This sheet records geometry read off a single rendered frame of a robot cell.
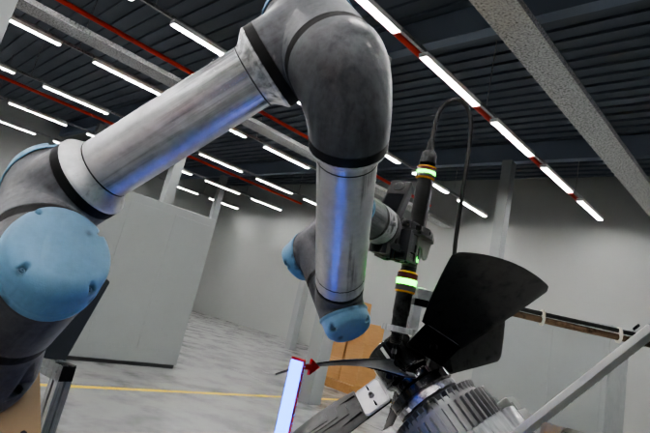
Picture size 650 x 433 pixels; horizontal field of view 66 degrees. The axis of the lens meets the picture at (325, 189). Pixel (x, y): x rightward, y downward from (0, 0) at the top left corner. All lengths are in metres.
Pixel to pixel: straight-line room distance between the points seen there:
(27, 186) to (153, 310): 6.95
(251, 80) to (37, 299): 0.34
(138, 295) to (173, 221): 1.12
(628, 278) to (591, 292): 0.85
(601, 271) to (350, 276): 13.15
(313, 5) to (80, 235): 0.38
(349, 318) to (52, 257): 0.41
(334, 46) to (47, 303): 0.40
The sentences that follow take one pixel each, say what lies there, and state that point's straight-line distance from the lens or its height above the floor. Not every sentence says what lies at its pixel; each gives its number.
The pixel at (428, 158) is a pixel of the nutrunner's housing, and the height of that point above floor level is 1.64.
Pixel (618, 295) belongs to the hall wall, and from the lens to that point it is 13.61.
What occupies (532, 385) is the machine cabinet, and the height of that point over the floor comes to 0.89.
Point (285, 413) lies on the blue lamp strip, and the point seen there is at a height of 1.11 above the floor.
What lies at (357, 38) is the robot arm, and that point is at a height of 1.55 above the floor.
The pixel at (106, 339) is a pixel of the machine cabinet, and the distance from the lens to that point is 7.43.
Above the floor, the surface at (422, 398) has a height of 1.14.
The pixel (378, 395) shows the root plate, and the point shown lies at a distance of 1.18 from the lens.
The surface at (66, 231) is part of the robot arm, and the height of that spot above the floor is 1.29.
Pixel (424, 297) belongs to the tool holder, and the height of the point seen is 1.34.
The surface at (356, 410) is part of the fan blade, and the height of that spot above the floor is 1.08.
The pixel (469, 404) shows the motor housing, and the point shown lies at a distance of 1.07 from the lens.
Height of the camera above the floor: 1.27
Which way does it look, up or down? 13 degrees up
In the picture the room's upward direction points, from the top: 13 degrees clockwise
